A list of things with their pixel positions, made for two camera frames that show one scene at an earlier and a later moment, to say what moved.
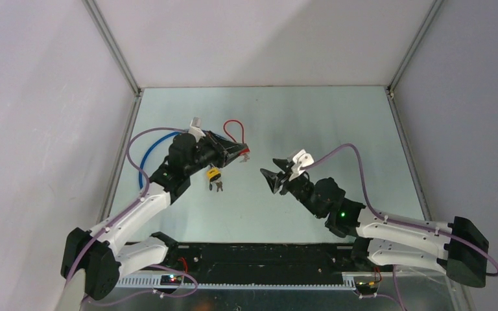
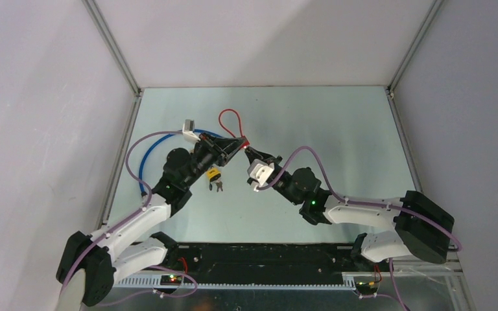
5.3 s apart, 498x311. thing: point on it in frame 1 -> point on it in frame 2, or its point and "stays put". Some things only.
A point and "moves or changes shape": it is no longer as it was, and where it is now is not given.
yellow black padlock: x=213 y=174 stays put
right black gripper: x=272 y=179 -> x=254 y=155
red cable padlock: x=242 y=151 moves or changes shape
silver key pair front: x=219 y=184 stays put
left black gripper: x=225 y=151 stays put
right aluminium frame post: x=418 y=37 stays put
